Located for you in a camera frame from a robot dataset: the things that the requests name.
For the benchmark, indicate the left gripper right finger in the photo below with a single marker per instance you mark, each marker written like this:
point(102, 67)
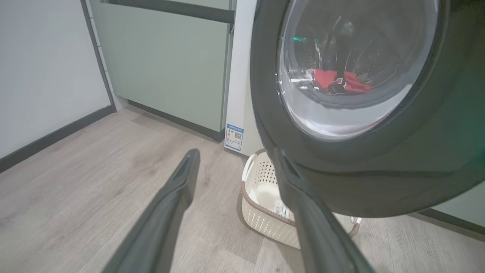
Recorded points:
point(318, 235)

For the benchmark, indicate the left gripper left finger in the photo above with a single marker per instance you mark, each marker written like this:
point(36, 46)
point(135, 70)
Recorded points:
point(166, 212)

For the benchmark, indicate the black round washing machine door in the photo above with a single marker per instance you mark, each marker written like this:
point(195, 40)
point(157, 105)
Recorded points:
point(416, 170)

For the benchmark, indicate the red garment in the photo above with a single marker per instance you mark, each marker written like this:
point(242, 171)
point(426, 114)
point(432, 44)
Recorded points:
point(322, 77)

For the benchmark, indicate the cream perforated laundry basket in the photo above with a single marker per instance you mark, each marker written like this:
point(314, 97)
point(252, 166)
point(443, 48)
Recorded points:
point(261, 220)

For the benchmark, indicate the white washing machine body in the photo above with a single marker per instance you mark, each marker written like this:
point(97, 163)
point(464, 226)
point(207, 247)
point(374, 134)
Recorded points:
point(242, 94)

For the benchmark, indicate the white barcode label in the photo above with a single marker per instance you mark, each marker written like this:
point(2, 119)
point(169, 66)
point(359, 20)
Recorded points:
point(283, 210)

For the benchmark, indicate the blue white energy label sticker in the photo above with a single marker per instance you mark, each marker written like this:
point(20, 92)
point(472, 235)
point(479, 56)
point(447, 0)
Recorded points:
point(234, 137)

